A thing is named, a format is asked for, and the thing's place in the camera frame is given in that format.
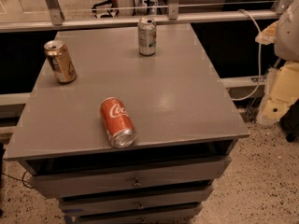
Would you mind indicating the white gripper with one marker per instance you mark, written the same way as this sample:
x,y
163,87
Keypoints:
x,y
288,37

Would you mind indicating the silver 7up can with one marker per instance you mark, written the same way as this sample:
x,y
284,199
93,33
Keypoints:
x,y
147,36

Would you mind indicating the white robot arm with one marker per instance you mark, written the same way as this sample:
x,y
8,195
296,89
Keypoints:
x,y
286,45

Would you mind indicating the red Coca-Cola can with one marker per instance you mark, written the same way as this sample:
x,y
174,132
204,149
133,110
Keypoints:
x,y
118,124

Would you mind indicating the gold orange soda can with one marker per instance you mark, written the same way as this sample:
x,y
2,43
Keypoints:
x,y
60,61

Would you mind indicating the grey drawer cabinet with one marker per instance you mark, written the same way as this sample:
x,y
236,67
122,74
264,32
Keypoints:
x,y
175,99

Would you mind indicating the middle grey drawer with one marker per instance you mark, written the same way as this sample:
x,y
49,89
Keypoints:
x,y
135,199

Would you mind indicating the grey drawer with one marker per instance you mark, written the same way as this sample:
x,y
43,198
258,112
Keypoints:
x,y
135,199
130,177
145,216

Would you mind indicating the bottom grey drawer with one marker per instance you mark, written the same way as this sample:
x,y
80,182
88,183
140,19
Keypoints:
x,y
145,216

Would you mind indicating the top grey drawer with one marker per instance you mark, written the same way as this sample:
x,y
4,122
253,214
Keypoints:
x,y
130,177

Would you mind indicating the metal frame rail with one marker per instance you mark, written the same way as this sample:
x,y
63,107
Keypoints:
x,y
29,26

